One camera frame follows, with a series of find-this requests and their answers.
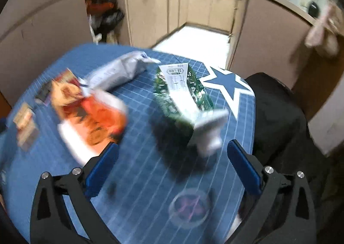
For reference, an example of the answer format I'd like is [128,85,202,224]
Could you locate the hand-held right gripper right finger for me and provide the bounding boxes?
[227,140,315,244]

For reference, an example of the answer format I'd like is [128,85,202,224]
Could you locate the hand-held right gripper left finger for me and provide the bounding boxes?
[30,142,119,244]

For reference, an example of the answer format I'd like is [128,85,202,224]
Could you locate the orange snack packet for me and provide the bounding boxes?
[51,69,129,167]

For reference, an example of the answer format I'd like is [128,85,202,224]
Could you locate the green white carton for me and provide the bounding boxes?
[153,63,229,157]

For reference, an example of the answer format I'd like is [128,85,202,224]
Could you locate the white wet wipes pack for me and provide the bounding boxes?
[87,50,161,92]

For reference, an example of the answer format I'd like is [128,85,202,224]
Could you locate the blue checked tablecloth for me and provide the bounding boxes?
[0,42,256,244]

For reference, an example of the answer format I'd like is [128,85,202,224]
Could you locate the beige small box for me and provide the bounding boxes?
[17,122,40,152]

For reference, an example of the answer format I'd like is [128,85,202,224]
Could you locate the black small packet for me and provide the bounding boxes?
[34,82,52,105]

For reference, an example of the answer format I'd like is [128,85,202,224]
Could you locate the black plastic bag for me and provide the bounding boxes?
[85,0,126,44]

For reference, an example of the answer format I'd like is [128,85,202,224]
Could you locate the grey refrigerator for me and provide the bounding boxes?
[0,0,93,105]

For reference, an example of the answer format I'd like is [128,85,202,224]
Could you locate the pink cloth towel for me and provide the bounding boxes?
[305,5,334,49]

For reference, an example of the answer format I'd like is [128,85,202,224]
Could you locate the beige kitchen base cabinets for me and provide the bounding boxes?
[118,0,320,94]

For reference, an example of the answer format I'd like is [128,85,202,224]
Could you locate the black frying pan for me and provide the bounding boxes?
[307,2,319,18]

